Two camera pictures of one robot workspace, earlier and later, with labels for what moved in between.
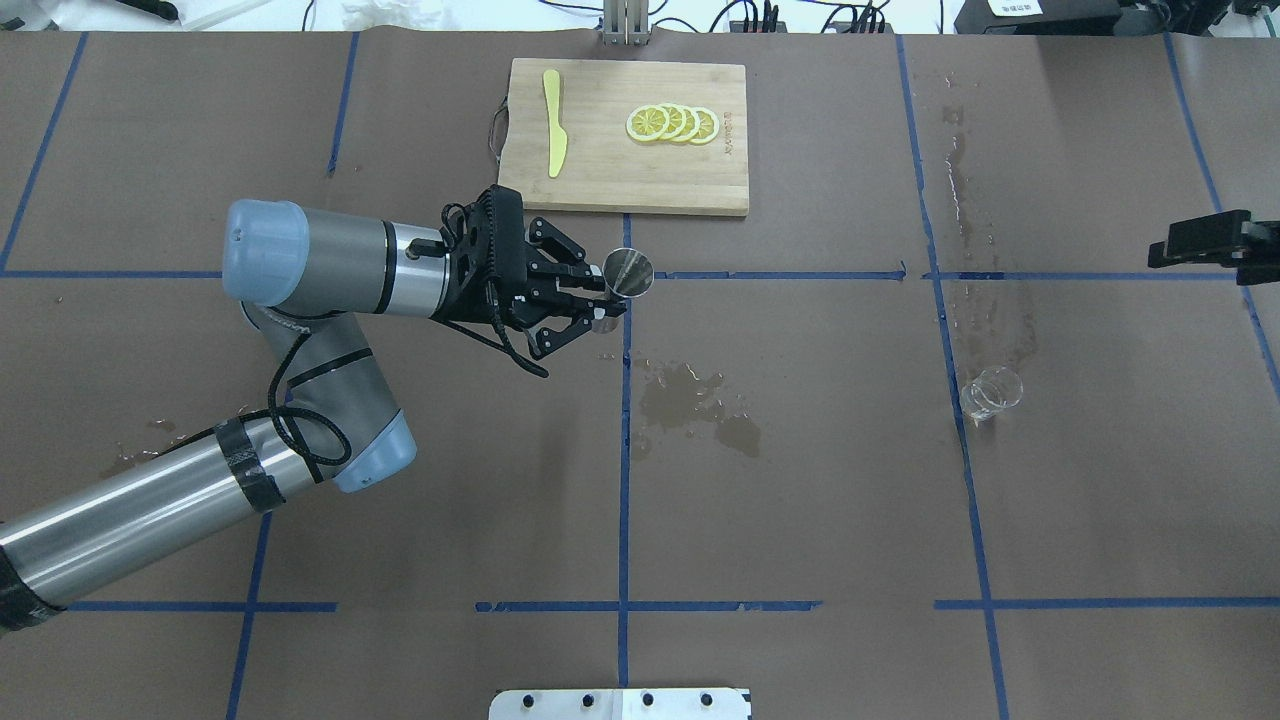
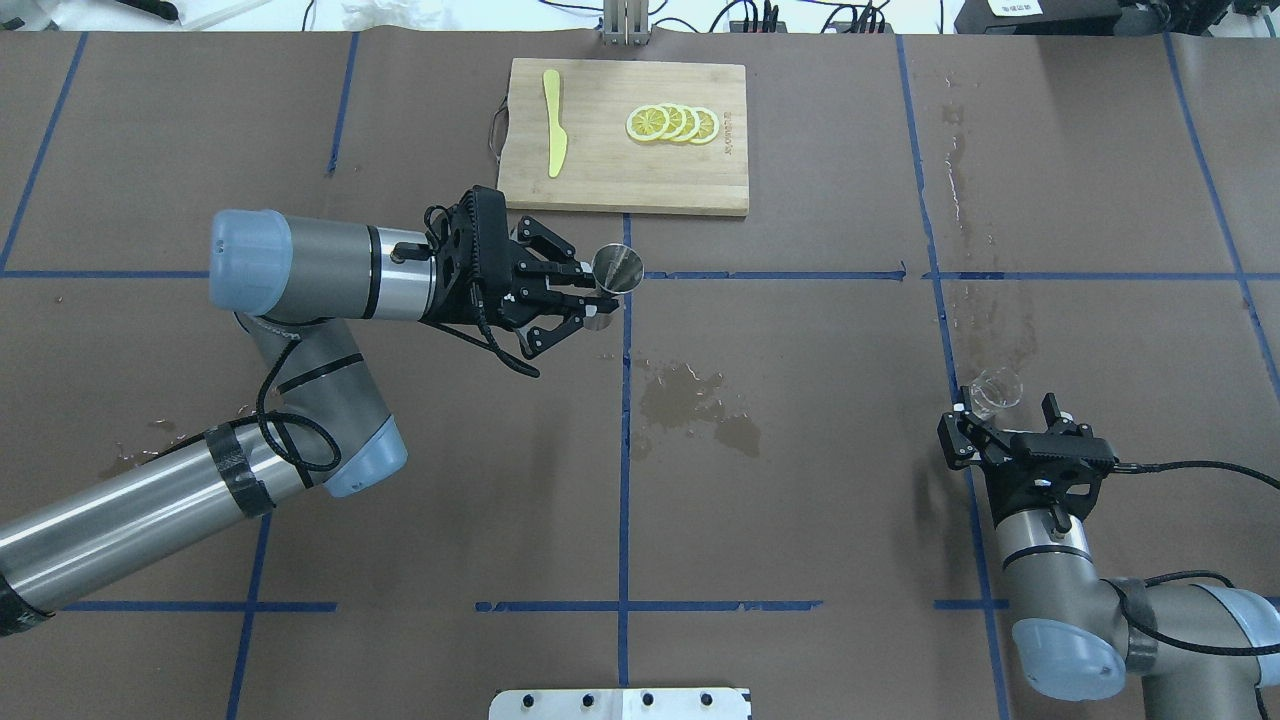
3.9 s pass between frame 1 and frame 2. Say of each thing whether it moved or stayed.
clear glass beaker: stayed
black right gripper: moved
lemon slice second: stayed
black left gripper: stayed
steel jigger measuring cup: moved
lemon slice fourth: stayed
